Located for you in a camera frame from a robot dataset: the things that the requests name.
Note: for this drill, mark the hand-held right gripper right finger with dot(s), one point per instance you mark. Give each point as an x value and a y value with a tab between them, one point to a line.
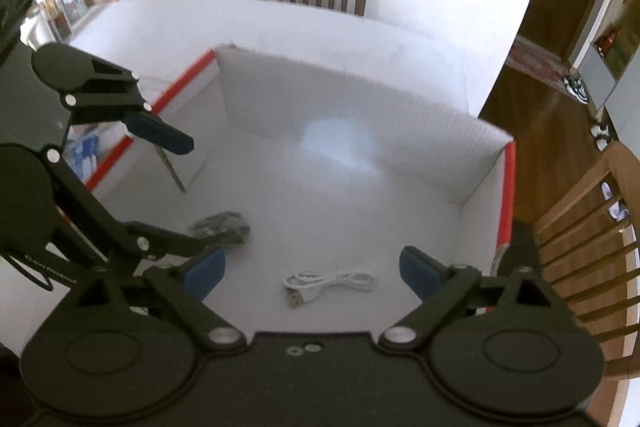
417	274

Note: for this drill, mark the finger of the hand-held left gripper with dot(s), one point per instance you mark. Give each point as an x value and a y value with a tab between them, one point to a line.
165	242
160	134

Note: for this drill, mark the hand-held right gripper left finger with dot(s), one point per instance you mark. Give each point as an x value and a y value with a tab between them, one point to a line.
205	274

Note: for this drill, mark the white red cardboard box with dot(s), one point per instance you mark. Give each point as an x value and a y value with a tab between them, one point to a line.
325	187

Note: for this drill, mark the white desktop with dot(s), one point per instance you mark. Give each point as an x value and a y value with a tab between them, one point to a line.
300	32

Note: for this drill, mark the blue white packet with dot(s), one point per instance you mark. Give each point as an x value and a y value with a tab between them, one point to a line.
85	152

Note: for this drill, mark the clear display cases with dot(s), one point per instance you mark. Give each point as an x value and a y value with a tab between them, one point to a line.
65	7

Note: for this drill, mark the white blue slipper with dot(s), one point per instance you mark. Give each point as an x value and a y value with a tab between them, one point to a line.
607	191
620	211

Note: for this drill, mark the white sneaker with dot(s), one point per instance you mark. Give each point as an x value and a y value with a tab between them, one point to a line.
602	143
598	129

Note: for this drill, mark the dark sneaker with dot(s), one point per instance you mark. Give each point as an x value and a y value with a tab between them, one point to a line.
581	95
570	84

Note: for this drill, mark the red patterned rug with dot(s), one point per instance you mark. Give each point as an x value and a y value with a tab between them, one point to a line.
537	62

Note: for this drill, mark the red bottle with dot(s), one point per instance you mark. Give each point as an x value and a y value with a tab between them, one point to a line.
607	42

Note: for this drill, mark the grey wall cabinet unit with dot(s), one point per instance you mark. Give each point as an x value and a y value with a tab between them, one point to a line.
600	77

